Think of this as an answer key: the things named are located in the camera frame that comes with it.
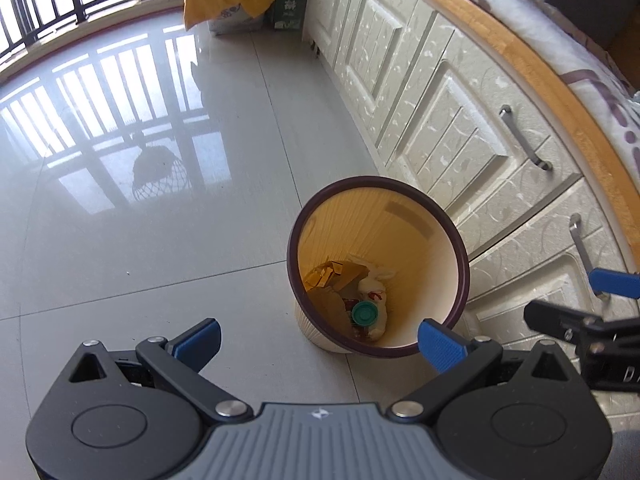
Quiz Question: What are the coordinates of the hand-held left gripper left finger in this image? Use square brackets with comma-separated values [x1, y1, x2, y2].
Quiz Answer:
[67, 317, 253, 422]

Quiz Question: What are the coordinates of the white plastic bag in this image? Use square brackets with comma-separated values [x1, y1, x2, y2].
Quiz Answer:
[357, 255, 398, 306]

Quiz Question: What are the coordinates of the metal cabinet handle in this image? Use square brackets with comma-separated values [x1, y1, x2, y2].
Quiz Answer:
[569, 213, 610, 302]
[499, 105, 554, 172]

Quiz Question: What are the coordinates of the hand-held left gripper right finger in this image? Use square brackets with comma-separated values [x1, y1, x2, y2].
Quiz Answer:
[390, 318, 581, 422]

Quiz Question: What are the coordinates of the black balcony railing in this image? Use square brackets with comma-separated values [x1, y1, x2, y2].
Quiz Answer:
[0, 0, 191, 59]

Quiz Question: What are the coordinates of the person's grey trouser leg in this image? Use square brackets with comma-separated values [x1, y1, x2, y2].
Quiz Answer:
[611, 430, 640, 480]

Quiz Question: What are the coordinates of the white printed bag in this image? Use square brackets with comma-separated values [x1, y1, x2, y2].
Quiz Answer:
[210, 2, 267, 37]

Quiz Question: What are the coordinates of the brown cardboard piece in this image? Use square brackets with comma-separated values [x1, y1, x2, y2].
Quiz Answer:
[330, 259, 368, 291]

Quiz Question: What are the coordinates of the white crumpled paper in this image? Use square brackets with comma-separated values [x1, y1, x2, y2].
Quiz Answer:
[367, 307, 390, 339]

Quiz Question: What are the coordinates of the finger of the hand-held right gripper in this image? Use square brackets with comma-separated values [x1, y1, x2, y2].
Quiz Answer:
[590, 268, 640, 299]
[524, 301, 606, 346]

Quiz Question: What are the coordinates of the cream patterned cabinet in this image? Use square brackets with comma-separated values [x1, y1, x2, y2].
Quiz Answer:
[302, 0, 640, 353]

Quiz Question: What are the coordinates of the green round lid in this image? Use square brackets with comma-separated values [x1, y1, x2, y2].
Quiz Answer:
[351, 301, 379, 326]

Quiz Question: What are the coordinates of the beige bin with brown rim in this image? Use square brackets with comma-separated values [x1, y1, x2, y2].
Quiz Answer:
[286, 175, 471, 359]

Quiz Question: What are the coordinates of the white purple printed blanket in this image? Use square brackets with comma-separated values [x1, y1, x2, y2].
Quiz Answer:
[442, 0, 640, 162]

